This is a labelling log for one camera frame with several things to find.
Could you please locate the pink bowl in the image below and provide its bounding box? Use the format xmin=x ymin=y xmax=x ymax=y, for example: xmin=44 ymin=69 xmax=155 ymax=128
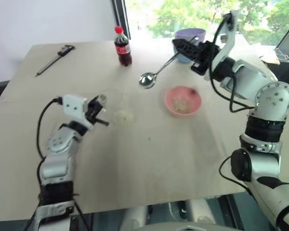
xmin=164 ymin=86 xmax=202 ymax=116

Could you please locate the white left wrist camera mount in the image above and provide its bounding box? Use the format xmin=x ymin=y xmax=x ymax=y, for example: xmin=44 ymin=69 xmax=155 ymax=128
xmin=62 ymin=94 xmax=93 ymax=132

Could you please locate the purple and blue bowl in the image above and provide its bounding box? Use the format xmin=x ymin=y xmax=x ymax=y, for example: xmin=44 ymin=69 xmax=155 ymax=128
xmin=174 ymin=28 xmax=206 ymax=64

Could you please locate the silver metal spoon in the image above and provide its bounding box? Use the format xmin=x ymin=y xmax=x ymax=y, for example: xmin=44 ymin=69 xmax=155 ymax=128
xmin=138 ymin=36 xmax=199 ymax=90

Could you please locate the black right elbow cable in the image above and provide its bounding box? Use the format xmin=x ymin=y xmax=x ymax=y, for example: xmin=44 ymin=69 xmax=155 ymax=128
xmin=218 ymin=154 xmax=254 ymax=194

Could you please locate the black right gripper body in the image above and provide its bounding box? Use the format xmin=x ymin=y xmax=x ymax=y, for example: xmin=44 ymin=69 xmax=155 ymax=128
xmin=191 ymin=40 xmax=220 ymax=76

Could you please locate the beige oatmeal heap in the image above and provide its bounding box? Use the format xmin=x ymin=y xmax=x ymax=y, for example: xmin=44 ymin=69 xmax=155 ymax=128
xmin=172 ymin=100 xmax=191 ymax=113

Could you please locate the black caliper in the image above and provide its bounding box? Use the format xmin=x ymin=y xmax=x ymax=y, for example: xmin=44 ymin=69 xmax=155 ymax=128
xmin=35 ymin=44 xmax=77 ymax=78

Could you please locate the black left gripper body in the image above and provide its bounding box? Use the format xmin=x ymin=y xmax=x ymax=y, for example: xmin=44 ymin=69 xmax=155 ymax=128
xmin=85 ymin=96 xmax=100 ymax=127

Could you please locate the cola bottle with red cap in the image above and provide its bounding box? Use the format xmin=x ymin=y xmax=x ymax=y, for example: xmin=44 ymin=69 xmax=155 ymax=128
xmin=114 ymin=26 xmax=132 ymax=67

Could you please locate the silver robot torso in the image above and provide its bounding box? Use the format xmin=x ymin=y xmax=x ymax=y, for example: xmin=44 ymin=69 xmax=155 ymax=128
xmin=120 ymin=199 xmax=236 ymax=231

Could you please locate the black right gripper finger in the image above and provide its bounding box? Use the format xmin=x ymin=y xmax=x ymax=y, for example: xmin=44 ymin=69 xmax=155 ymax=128
xmin=179 ymin=51 xmax=201 ymax=64
xmin=172 ymin=38 xmax=201 ymax=52

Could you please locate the clear glass mug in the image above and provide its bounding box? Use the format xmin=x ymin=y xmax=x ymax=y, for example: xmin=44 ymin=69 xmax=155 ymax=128
xmin=103 ymin=92 xmax=136 ymax=125

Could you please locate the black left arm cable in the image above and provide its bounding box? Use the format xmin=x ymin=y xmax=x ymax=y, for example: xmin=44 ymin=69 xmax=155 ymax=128
xmin=36 ymin=97 xmax=64 ymax=167

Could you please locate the brown cardboard sheet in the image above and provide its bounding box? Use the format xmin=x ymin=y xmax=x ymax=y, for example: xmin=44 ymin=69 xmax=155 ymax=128
xmin=258 ymin=51 xmax=282 ymax=65

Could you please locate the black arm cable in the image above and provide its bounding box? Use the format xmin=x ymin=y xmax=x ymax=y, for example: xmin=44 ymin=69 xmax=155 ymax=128
xmin=208 ymin=13 xmax=256 ymax=114
xmin=36 ymin=97 xmax=64 ymax=167

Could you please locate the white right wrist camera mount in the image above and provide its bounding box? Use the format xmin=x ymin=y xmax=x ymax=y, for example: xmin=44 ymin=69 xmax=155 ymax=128
xmin=220 ymin=11 xmax=239 ymax=62

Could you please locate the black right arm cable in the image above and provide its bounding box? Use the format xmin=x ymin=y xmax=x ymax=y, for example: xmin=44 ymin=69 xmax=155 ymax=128
xmin=208 ymin=13 xmax=256 ymax=114

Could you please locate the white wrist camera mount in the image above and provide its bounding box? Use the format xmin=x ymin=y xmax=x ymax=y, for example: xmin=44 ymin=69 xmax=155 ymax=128
xmin=220 ymin=11 xmax=239 ymax=62
xmin=62 ymin=94 xmax=93 ymax=132

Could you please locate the black window frame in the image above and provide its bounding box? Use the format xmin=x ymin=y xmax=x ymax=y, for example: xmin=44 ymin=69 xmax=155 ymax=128
xmin=111 ymin=0 xmax=131 ymax=41

